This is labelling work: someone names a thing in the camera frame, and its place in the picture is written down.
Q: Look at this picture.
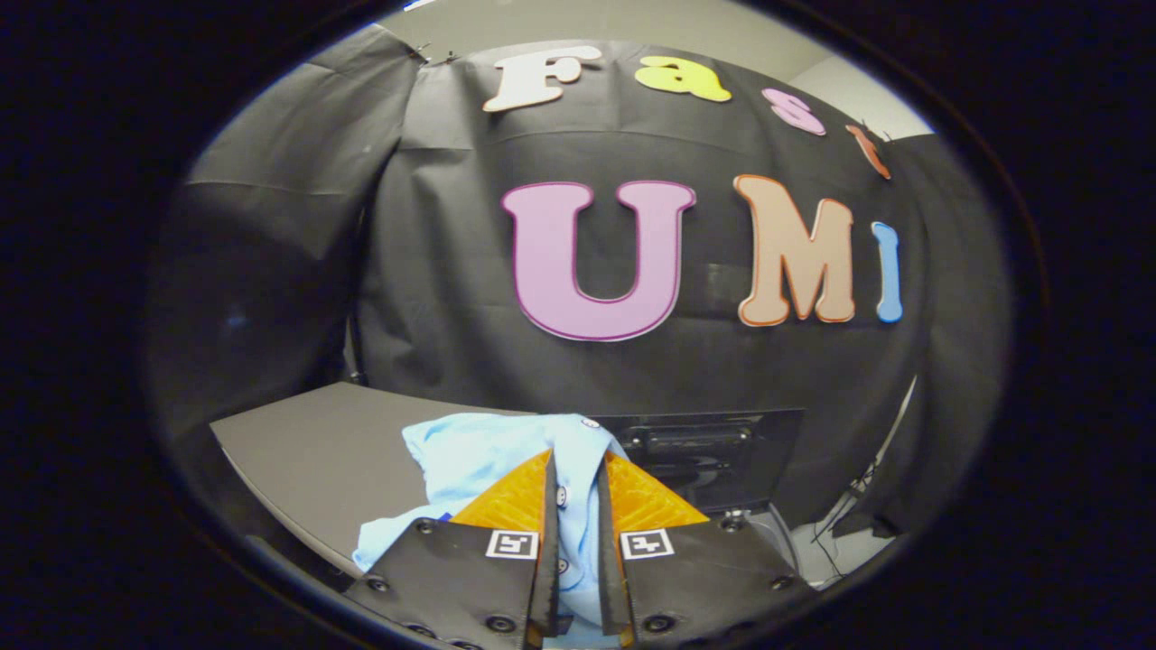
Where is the black backdrop cloth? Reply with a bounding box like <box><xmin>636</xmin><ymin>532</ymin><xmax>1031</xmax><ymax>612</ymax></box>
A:
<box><xmin>149</xmin><ymin>23</ymin><xmax>1012</xmax><ymax>543</ymax></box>

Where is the black light stand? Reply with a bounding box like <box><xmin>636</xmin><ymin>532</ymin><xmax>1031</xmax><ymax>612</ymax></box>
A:
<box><xmin>813</xmin><ymin>375</ymin><xmax>918</xmax><ymax>579</ymax></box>

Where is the light blue shirt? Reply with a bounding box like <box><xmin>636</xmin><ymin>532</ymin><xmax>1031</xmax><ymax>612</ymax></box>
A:
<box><xmin>352</xmin><ymin>413</ymin><xmax>629</xmax><ymax>647</ymax></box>

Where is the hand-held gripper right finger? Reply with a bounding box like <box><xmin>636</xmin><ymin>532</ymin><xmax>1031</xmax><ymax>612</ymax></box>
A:
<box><xmin>598</xmin><ymin>450</ymin><xmax>818</xmax><ymax>646</ymax></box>

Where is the beige cabinet with dark sides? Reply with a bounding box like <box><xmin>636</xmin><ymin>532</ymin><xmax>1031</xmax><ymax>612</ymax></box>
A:
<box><xmin>210</xmin><ymin>381</ymin><xmax>543</xmax><ymax>579</ymax></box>

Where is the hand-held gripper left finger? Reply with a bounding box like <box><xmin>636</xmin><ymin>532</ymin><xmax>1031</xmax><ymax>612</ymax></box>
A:
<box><xmin>348</xmin><ymin>449</ymin><xmax>561</xmax><ymax>650</ymax></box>

